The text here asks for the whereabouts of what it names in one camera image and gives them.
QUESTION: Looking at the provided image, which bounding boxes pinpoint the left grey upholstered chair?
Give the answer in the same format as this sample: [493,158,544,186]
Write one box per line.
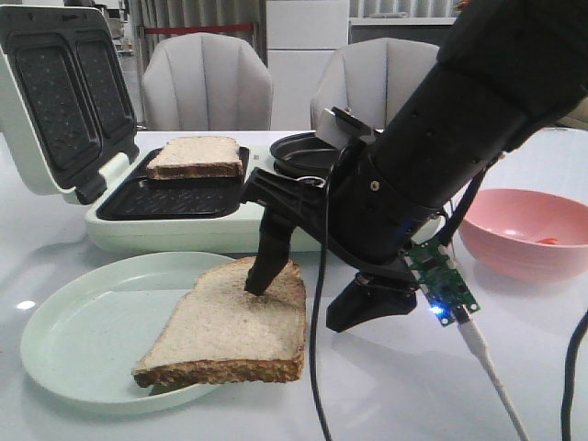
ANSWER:
[141,33,273,131]

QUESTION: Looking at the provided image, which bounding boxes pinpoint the dark grey counter cabinet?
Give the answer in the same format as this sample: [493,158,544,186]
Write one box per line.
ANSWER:
[348,17,456,46]

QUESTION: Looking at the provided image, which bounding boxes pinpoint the grey upholstered chair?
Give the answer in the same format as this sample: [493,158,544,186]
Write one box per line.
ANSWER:
[141,33,273,131]
[311,38,439,130]

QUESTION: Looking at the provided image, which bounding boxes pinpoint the green circuit board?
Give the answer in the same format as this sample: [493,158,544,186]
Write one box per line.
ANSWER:
[403,238,480,327]

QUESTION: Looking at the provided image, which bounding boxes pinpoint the mint green round plate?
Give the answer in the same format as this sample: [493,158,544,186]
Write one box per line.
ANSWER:
[20,252,230,415]

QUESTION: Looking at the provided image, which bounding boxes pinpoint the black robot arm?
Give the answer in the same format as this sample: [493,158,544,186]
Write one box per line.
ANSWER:
[243,1,587,332]

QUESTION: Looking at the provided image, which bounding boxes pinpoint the white usb cable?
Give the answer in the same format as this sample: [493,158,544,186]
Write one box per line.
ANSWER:
[454,307,534,441]

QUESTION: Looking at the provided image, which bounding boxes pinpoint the red barrier belt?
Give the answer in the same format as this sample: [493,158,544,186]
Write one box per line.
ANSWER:
[139,22,257,35]

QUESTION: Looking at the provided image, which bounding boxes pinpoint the mint green breakfast maker lid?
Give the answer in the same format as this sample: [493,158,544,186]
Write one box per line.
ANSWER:
[1,5,139,205]

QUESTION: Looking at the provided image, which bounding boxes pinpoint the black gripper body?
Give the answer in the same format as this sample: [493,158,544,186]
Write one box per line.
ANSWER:
[242,139,440,277]

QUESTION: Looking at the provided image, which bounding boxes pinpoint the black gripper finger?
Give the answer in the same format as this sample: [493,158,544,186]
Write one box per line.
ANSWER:
[244,208,294,294]
[326,272,417,333]

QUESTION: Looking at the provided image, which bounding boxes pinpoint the mint green breakfast maker base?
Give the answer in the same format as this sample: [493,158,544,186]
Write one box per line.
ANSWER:
[85,150,264,254]

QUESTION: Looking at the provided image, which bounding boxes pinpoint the right grey upholstered chair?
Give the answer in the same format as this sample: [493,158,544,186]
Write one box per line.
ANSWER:
[311,38,439,130]

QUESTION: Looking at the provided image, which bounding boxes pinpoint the black cable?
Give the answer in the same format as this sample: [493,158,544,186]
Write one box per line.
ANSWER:
[308,137,368,441]

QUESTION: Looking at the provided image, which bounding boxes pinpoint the pink plastic bowl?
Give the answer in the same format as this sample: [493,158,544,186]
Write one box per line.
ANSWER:
[459,188,587,283]

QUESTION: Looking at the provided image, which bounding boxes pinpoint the olive cushion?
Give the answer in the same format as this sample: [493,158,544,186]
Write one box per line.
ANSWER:
[557,109,588,130]

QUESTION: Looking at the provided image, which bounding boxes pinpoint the bread slice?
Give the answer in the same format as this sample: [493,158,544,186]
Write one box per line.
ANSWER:
[146,136,243,180]
[132,257,306,387]

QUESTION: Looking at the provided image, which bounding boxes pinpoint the white refrigerator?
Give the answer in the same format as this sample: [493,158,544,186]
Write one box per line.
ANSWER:
[266,1,349,130]

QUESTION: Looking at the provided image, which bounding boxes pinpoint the black round frying pan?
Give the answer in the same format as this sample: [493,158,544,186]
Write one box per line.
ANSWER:
[270,132,354,178]

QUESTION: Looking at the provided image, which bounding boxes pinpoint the orange shrimp piece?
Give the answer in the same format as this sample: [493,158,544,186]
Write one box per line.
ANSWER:
[536,237,559,245]

